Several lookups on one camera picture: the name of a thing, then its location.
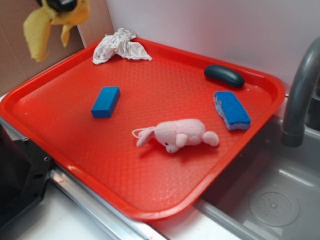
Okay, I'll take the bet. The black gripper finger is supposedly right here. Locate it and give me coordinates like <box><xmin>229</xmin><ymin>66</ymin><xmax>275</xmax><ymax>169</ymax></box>
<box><xmin>46</xmin><ymin>0</ymin><xmax>78</xmax><ymax>12</ymax></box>

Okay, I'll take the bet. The yellow cloth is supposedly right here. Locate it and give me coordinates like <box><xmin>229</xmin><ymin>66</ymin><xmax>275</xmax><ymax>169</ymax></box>
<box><xmin>23</xmin><ymin>0</ymin><xmax>90</xmax><ymax>63</ymax></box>

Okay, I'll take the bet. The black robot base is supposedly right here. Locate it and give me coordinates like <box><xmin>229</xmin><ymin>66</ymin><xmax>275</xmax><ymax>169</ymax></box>
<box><xmin>0</xmin><ymin>126</ymin><xmax>53</xmax><ymax>229</ymax></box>

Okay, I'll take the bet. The white crumpled cloth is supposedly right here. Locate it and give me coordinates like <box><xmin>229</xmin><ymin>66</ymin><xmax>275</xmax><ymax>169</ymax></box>
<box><xmin>92</xmin><ymin>28</ymin><xmax>153</xmax><ymax>65</ymax></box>

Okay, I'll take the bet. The brown cardboard panel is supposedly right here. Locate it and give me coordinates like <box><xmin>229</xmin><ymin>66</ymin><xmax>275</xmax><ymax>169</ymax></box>
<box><xmin>0</xmin><ymin>0</ymin><xmax>114</xmax><ymax>95</ymax></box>

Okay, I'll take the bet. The blue wooden block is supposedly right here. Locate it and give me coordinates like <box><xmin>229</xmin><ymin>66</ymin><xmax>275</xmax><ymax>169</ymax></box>
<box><xmin>91</xmin><ymin>86</ymin><xmax>121</xmax><ymax>118</ymax></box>

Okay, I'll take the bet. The red plastic tray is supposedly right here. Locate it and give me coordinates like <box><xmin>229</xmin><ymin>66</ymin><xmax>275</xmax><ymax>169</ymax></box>
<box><xmin>0</xmin><ymin>38</ymin><xmax>285</xmax><ymax>222</ymax></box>

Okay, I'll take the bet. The dark green oval soap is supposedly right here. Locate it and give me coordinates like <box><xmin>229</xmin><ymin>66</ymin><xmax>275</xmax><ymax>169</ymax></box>
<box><xmin>203</xmin><ymin>64</ymin><xmax>245</xmax><ymax>88</ymax></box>

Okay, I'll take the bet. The pink plush toy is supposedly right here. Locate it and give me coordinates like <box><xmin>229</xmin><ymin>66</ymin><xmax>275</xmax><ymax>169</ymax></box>
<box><xmin>132</xmin><ymin>119</ymin><xmax>220</xmax><ymax>154</ymax></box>

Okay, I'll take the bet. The blue sponge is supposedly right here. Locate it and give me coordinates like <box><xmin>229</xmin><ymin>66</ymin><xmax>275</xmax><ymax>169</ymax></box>
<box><xmin>213</xmin><ymin>91</ymin><xmax>252</xmax><ymax>131</ymax></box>

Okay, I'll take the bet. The grey faucet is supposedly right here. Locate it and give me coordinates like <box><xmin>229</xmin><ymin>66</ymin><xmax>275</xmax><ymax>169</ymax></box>
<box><xmin>280</xmin><ymin>38</ymin><xmax>320</xmax><ymax>148</ymax></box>

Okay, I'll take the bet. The grey plastic sink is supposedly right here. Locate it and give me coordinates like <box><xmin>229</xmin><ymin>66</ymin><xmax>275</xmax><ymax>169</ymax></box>
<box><xmin>195</xmin><ymin>117</ymin><xmax>320</xmax><ymax>240</ymax></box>

